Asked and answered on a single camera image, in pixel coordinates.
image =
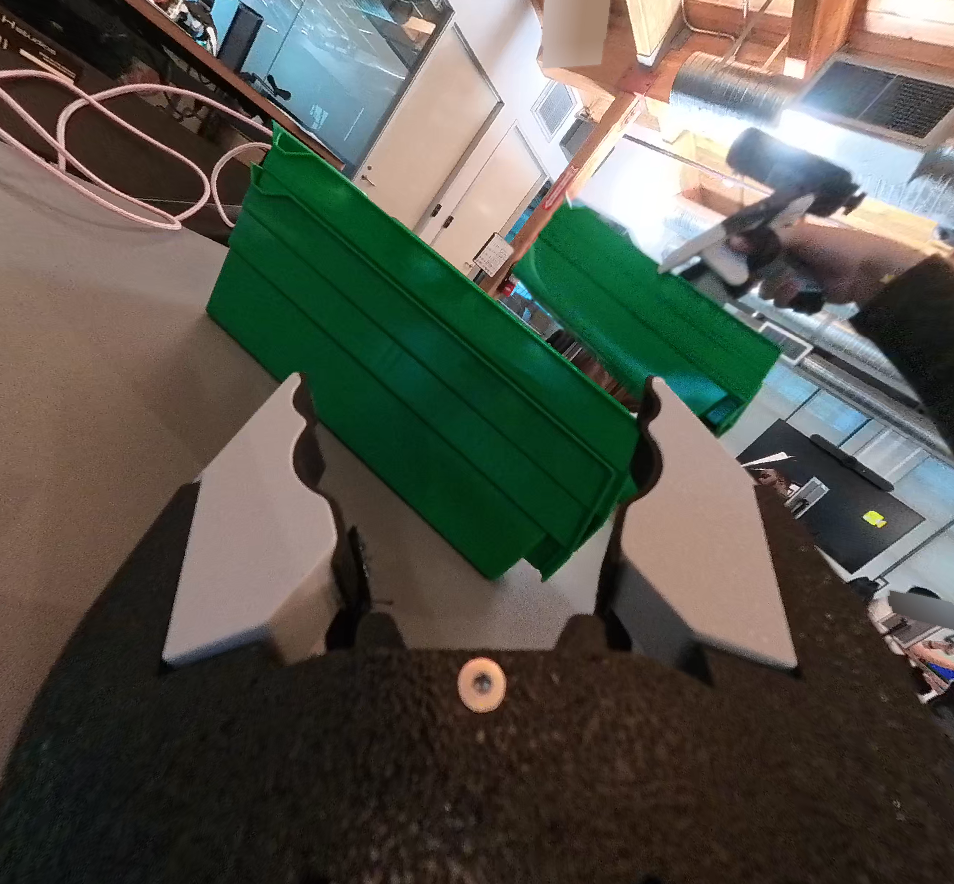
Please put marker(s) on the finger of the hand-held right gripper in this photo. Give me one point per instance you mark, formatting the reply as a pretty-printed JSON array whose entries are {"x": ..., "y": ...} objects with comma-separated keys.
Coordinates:
[{"x": 715, "y": 240}]

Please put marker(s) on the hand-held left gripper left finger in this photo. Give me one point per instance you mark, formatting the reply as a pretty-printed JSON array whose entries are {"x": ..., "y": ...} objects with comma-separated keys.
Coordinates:
[{"x": 253, "y": 549}]

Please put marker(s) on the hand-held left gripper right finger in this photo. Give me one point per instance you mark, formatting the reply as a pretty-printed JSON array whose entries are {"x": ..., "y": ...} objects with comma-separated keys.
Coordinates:
[{"x": 700, "y": 541}]

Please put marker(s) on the green plastic bin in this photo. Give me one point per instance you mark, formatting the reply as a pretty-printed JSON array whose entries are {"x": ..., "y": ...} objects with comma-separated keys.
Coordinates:
[
  {"x": 633, "y": 318},
  {"x": 358, "y": 422},
  {"x": 447, "y": 303},
  {"x": 417, "y": 370}
]

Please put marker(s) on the person's right forearm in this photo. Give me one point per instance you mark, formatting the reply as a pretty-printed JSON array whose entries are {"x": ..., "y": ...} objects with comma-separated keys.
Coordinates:
[{"x": 917, "y": 325}]

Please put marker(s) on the ceiling air unit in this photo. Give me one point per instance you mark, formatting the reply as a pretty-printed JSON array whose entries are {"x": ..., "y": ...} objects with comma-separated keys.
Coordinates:
[{"x": 887, "y": 98}]

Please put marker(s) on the black table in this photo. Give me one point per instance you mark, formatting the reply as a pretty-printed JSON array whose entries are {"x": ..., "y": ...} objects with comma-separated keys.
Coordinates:
[{"x": 820, "y": 496}]

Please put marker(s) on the yellow sticky note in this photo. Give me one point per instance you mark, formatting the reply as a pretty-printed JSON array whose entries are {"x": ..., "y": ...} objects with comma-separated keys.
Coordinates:
[{"x": 875, "y": 519}]

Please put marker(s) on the white door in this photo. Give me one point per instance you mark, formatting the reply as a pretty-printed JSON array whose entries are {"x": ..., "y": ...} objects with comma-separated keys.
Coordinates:
[
  {"x": 440, "y": 124},
  {"x": 492, "y": 191}
]

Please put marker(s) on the black monitor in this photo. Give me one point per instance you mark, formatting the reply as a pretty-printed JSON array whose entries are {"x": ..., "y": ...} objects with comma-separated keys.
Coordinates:
[{"x": 238, "y": 38}]

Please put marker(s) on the silver flexible duct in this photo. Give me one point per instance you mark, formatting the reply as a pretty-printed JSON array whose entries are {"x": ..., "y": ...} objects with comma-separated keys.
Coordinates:
[{"x": 730, "y": 83}]

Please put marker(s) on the wall vent grille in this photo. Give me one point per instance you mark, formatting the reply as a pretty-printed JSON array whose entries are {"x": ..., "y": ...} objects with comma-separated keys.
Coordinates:
[{"x": 555, "y": 109}]

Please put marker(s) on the small wall whiteboard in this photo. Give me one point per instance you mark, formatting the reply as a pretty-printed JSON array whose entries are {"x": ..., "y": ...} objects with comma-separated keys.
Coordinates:
[{"x": 496, "y": 254}]

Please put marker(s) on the glass wall panel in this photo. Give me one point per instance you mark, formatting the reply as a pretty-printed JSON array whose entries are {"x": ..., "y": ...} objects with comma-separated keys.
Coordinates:
[{"x": 350, "y": 27}]

